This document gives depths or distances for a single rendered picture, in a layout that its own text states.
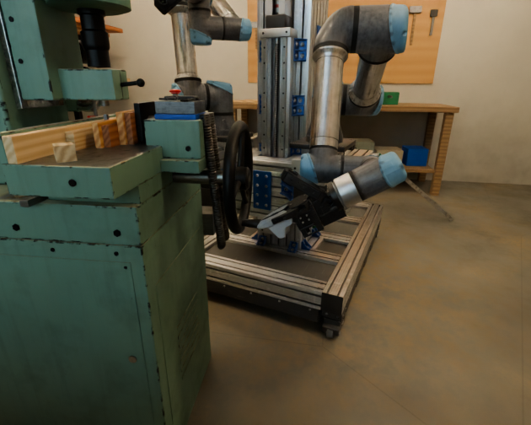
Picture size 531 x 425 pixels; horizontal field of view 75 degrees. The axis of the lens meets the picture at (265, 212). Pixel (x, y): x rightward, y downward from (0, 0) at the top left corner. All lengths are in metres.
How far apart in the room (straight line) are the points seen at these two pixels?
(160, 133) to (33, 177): 0.28
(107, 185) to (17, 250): 0.35
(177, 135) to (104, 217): 0.25
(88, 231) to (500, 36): 4.20
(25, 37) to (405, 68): 3.68
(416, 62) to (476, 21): 0.63
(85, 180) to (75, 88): 0.34
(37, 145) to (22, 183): 0.08
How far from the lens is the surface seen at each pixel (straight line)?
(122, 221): 0.78
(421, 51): 4.23
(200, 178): 0.90
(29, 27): 1.00
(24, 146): 0.78
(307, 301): 1.55
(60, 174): 0.72
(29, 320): 1.06
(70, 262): 0.89
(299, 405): 1.37
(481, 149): 4.53
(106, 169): 0.67
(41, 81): 0.99
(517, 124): 4.61
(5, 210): 0.93
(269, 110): 1.60
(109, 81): 0.94
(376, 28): 1.03
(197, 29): 1.34
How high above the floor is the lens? 1.04
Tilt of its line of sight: 21 degrees down
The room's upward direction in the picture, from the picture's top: straight up
